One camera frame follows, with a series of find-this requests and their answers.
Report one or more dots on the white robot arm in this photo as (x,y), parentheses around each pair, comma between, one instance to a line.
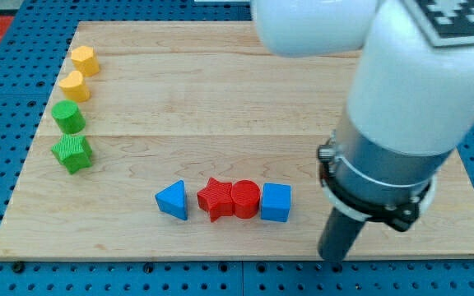
(410,103)

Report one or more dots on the yellow heart block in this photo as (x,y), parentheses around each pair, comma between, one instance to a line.
(74,87)

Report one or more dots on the red cylinder block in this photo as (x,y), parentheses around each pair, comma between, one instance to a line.
(245,195)

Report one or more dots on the blue cube block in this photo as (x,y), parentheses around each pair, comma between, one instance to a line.
(276,202)

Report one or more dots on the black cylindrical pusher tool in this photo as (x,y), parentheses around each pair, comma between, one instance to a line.
(338,236)

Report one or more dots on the green cylinder block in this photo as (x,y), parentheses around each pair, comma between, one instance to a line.
(68,117)

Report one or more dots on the red star block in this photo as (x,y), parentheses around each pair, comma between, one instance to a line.
(215,198)

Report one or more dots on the black and white marker tag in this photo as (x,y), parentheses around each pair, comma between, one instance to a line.
(445,23)

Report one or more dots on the green star block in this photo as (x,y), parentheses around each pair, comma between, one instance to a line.
(73,152)

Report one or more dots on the blue triangle block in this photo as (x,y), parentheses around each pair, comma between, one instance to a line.
(173,200)

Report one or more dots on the yellow hexagon block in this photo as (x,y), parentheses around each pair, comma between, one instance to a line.
(85,61)

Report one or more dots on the wooden board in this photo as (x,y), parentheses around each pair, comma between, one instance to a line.
(181,100)

